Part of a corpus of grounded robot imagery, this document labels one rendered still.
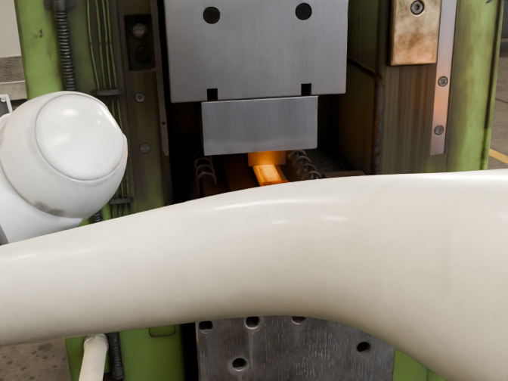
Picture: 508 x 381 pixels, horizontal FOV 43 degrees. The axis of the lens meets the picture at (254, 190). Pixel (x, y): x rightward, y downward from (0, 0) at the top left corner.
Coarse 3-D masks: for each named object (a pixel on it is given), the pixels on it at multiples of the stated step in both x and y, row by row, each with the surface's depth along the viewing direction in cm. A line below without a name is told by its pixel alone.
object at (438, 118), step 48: (384, 0) 119; (480, 0) 122; (384, 48) 123; (480, 48) 126; (336, 96) 156; (384, 96) 126; (432, 96) 127; (480, 96) 129; (336, 144) 160; (384, 144) 130; (432, 144) 131; (480, 144) 133
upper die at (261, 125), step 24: (312, 96) 110; (216, 120) 109; (240, 120) 109; (264, 120) 110; (288, 120) 110; (312, 120) 111; (216, 144) 110; (240, 144) 111; (264, 144) 111; (288, 144) 112; (312, 144) 113
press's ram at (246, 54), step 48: (192, 0) 101; (240, 0) 102; (288, 0) 103; (336, 0) 104; (192, 48) 104; (240, 48) 105; (288, 48) 106; (336, 48) 107; (192, 96) 107; (240, 96) 108; (288, 96) 109
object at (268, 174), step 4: (260, 168) 123; (264, 168) 122; (268, 168) 122; (272, 168) 122; (260, 172) 122; (264, 172) 120; (268, 172) 120; (272, 172) 120; (276, 172) 120; (264, 176) 118; (268, 176) 118; (272, 176) 118; (276, 176) 118; (264, 180) 118; (268, 180) 116; (272, 180) 116; (276, 180) 116; (280, 180) 116; (264, 184) 112; (268, 184) 113; (272, 184) 111
